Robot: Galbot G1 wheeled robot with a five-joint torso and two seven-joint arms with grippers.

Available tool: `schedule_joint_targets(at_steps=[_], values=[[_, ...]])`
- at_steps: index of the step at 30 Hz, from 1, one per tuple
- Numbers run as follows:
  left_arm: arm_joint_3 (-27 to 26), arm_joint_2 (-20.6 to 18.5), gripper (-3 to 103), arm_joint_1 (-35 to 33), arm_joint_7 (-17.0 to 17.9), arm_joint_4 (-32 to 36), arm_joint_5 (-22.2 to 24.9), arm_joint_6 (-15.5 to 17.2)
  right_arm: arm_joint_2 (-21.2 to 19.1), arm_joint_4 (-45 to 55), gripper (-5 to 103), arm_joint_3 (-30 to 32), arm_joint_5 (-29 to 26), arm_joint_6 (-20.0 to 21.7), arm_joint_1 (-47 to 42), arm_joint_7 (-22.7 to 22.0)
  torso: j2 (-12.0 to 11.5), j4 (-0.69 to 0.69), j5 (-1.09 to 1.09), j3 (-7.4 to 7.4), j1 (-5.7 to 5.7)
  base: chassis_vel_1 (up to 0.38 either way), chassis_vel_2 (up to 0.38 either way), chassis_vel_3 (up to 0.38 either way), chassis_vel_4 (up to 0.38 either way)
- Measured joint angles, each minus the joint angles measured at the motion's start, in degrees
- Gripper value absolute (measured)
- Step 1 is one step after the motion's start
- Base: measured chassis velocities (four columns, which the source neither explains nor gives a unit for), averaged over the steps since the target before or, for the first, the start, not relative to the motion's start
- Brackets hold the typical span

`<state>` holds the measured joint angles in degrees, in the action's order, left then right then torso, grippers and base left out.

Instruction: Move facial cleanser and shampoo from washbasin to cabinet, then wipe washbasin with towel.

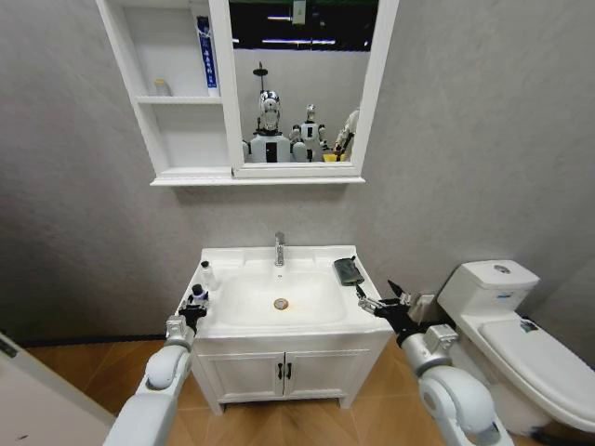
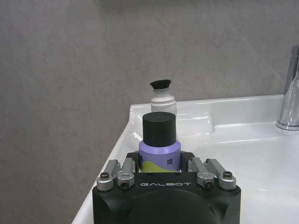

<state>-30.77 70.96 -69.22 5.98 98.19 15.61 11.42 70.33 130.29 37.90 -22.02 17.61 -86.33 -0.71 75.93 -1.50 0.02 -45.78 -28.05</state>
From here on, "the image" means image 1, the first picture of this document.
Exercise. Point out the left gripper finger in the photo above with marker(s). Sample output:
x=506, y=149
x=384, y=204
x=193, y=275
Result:
x=188, y=305
x=206, y=307

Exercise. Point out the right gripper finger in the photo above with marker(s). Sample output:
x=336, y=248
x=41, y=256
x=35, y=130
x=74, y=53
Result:
x=396, y=292
x=370, y=305

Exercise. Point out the small black-capped facial cleanser bottle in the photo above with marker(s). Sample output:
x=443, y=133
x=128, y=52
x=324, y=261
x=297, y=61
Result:
x=200, y=295

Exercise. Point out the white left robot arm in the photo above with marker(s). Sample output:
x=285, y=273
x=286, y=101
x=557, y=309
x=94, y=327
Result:
x=160, y=367

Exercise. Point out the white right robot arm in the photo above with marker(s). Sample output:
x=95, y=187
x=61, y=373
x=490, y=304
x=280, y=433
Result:
x=455, y=399

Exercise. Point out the white shampoo bottle black cap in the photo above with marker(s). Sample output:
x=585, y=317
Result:
x=209, y=278

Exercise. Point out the dark green folded towel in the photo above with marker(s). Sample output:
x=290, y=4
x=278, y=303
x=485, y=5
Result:
x=348, y=271

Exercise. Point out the white ceramic washbasin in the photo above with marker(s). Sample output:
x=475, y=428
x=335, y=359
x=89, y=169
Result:
x=251, y=297

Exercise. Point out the white vanity cabinet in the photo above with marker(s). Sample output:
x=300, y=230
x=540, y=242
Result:
x=241, y=371

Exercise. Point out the cabinet mirror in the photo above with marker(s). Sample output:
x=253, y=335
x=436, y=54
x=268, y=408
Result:
x=302, y=83

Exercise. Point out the round metal sink drain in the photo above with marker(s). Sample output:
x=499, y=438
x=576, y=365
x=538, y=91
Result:
x=281, y=304

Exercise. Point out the chrome faucet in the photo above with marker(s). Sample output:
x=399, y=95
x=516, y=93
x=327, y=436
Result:
x=279, y=251

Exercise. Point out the white toilet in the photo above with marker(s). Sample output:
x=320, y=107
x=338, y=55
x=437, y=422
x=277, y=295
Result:
x=493, y=297

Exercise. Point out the chrome toilet flush button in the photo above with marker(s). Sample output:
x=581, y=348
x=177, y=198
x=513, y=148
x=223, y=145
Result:
x=500, y=268

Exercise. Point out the black toilet side fitting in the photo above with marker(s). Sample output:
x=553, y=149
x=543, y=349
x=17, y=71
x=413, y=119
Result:
x=527, y=325

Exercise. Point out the white toilet lid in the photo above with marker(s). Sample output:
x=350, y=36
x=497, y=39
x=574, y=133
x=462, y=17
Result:
x=534, y=367

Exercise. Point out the white door panel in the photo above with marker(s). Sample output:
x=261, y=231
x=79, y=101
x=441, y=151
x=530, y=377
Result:
x=42, y=404

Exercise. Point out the black door hardware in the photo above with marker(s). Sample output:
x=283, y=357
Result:
x=7, y=346

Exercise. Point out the small clear jar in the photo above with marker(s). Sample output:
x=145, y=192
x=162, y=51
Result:
x=161, y=87

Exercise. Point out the blue and white tube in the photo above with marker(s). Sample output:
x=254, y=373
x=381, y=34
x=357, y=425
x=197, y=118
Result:
x=207, y=60

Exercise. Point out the green sticker on mirror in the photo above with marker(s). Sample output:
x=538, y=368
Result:
x=300, y=11

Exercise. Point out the white wall cabinet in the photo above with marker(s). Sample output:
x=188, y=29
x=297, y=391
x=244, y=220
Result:
x=186, y=139

